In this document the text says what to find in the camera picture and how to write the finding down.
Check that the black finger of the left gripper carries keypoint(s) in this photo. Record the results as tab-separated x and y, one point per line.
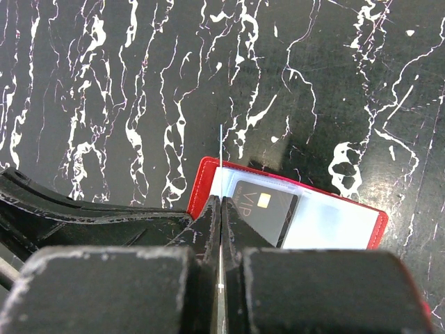
33	217

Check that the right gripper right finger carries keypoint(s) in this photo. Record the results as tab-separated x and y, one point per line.
272	290

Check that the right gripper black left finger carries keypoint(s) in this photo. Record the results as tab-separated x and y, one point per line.
110	289

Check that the thin white credit card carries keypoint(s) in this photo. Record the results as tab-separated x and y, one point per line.
221	280

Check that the red card holder wallet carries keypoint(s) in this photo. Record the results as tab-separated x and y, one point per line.
321	220

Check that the black VIP credit card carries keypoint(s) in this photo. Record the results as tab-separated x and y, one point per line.
268	211

